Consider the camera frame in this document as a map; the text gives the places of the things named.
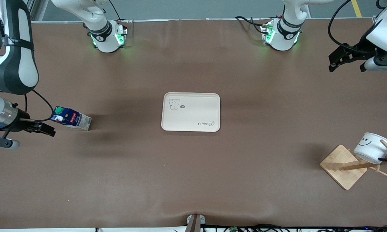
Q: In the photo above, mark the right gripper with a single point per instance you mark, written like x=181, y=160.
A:
x=21, y=124

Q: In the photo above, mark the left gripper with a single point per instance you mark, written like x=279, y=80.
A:
x=363, y=47

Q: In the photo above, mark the blue milk carton green cap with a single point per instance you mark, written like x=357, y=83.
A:
x=72, y=119

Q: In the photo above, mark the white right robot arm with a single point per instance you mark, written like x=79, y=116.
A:
x=16, y=64

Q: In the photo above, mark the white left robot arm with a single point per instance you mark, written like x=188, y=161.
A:
x=285, y=35

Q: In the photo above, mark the wooden cup rack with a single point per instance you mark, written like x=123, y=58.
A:
x=342, y=166

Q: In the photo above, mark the beige plastic tray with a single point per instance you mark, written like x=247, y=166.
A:
x=193, y=112

